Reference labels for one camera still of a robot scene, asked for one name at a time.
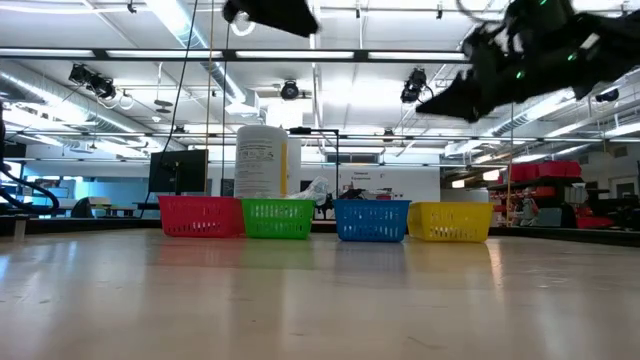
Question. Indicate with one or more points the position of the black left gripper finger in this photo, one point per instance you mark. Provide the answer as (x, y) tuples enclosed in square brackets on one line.
[(275, 15)]

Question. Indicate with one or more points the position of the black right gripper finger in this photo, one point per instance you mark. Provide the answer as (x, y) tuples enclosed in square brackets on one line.
[(450, 105)]

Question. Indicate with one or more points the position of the shelf with red bins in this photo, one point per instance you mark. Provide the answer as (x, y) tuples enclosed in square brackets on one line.
[(545, 170)]

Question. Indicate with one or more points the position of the yellow plastic basket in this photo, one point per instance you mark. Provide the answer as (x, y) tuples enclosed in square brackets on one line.
[(450, 221)]

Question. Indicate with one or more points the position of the black stand pole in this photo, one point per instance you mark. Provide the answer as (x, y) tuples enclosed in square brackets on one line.
[(337, 165)]

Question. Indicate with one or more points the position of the black background equipment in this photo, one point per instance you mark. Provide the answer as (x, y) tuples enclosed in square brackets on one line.
[(352, 193)]

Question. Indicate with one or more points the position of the blue plastic basket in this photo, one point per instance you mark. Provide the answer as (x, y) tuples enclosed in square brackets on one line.
[(371, 220)]

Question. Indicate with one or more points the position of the white wipes canister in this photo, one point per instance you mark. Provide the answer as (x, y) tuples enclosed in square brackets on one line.
[(260, 165)]

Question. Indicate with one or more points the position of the black monitor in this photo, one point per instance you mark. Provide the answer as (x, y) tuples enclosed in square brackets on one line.
[(177, 170)]

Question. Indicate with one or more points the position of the green plastic basket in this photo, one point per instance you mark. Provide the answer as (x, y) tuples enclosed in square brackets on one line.
[(277, 218)]

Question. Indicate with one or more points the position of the red plastic basket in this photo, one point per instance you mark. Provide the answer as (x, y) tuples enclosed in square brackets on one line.
[(200, 216)]

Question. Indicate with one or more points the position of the dark office chair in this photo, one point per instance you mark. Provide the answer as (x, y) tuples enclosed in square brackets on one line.
[(82, 207)]

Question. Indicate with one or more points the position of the black ceiling camera cluster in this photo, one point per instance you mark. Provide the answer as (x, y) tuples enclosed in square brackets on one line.
[(414, 86), (92, 82)]

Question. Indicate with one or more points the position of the black overhead camera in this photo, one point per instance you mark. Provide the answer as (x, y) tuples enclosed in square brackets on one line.
[(289, 91)]

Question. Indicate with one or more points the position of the black overhead frame bar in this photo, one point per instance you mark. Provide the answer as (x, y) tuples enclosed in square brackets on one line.
[(361, 55)]

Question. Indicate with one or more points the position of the black table frame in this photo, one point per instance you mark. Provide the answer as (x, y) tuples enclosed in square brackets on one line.
[(90, 223)]

